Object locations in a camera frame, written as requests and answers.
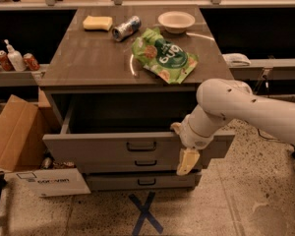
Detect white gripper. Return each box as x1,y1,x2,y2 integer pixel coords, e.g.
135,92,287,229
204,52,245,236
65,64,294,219
170,114,216,176

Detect grey top drawer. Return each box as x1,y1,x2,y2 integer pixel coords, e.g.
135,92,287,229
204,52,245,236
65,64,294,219
42,95,236,169

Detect grey drawer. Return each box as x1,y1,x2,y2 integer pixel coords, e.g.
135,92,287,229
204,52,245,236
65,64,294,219
86,171,202,191
76,157,205,175
42,95,236,169

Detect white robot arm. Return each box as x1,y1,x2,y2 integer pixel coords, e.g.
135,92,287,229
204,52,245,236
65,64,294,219
171,79,295,176

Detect grey drawer cabinet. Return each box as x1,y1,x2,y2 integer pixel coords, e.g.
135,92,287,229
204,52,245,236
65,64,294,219
38,5,236,192

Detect grey bottom drawer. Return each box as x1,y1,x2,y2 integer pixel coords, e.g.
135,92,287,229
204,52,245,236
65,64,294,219
86,171,202,191

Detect grey middle drawer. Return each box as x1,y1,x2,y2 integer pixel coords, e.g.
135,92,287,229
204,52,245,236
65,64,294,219
76,157,205,175

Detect blue tape cross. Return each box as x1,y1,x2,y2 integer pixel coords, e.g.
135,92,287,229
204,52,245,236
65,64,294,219
129,192,163,236

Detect green chip bag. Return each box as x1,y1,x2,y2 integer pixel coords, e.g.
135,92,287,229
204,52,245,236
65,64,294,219
132,28,199,84

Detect folded white cloth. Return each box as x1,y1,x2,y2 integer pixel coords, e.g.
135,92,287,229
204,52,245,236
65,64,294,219
222,53,251,67

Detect white paper bowl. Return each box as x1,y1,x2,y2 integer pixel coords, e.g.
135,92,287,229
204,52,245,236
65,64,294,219
158,11,196,33

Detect silver blue soda can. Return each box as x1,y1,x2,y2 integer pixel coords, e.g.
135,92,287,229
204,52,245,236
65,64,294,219
112,16,142,41

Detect snack bags in box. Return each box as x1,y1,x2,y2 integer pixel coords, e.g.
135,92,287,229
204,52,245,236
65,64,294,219
40,157,76,169

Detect yellow sponge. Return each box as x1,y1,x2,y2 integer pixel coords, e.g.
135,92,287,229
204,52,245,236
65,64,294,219
83,16,113,31

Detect brown cardboard box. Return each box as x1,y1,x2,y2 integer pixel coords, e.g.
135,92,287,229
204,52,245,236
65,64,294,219
0,94,90,198

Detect red soda can right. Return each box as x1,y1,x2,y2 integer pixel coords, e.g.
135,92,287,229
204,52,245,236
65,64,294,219
24,53,40,71

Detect red soda can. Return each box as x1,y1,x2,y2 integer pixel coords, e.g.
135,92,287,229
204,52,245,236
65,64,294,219
24,53,40,71
0,50,13,71

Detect white pump bottle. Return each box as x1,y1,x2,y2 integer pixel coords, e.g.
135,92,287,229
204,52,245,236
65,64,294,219
4,39,27,72

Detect red soda can left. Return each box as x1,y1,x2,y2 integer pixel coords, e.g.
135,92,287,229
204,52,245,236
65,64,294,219
0,50,13,71

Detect black floor cable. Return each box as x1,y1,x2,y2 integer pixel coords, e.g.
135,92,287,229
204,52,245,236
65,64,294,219
257,128,295,146

